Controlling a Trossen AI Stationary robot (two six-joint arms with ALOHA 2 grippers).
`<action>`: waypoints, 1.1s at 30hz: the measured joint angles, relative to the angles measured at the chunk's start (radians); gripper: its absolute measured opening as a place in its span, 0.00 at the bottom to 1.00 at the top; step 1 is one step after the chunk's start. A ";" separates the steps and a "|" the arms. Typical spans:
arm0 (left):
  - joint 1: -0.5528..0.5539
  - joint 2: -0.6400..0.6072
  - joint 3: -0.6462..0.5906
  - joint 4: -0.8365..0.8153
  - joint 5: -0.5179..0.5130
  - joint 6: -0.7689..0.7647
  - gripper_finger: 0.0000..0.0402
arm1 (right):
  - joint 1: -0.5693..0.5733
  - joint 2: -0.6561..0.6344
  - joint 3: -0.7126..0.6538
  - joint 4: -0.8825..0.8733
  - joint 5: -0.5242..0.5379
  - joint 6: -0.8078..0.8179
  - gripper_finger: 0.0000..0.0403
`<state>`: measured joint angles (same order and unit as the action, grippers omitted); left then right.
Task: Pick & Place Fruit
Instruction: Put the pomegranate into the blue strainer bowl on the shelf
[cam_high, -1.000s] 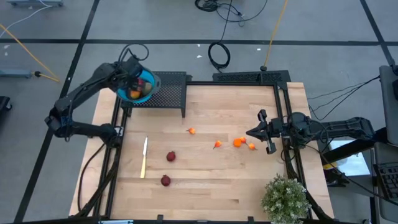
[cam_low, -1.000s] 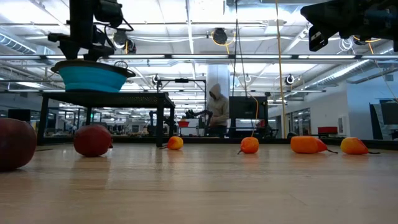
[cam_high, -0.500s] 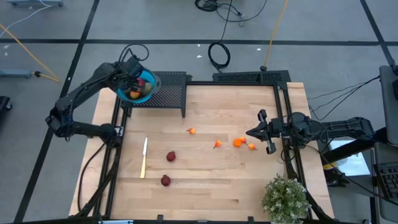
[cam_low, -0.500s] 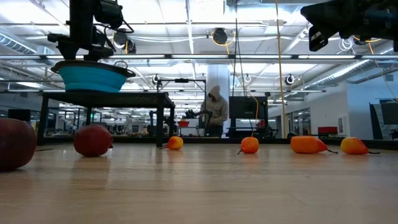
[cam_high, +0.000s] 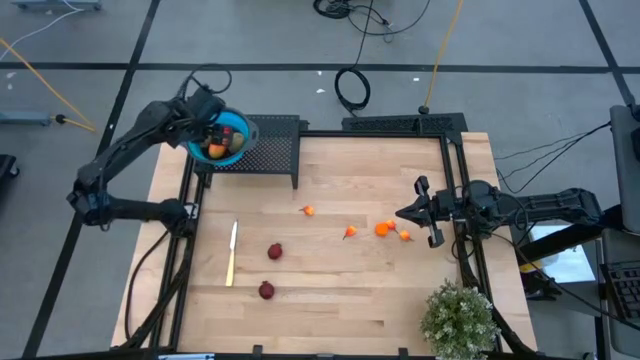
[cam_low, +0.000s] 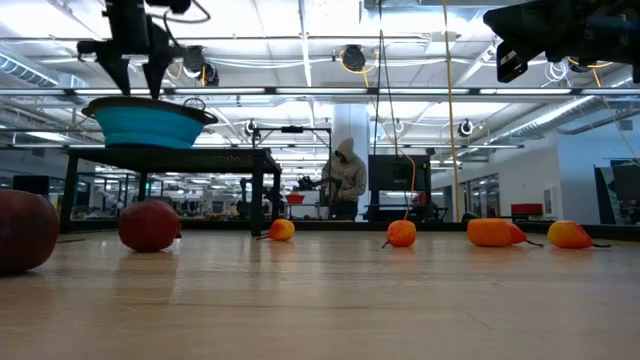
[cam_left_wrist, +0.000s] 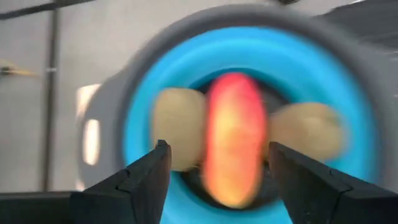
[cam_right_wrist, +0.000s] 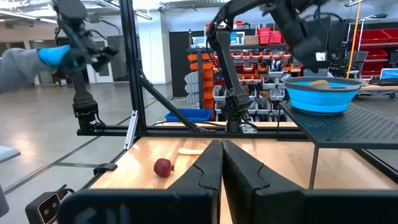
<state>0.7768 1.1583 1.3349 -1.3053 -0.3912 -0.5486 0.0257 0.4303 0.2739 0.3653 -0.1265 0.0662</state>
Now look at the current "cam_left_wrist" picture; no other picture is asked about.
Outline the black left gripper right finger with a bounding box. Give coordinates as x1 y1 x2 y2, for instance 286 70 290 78
268 141 398 224

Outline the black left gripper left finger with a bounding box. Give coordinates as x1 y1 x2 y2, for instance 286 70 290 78
0 139 173 224

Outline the blue grey collapsible colander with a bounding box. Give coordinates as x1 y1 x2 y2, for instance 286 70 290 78
76 2 398 224

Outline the orange red mango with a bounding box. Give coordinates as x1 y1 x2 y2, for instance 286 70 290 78
200 72 270 209

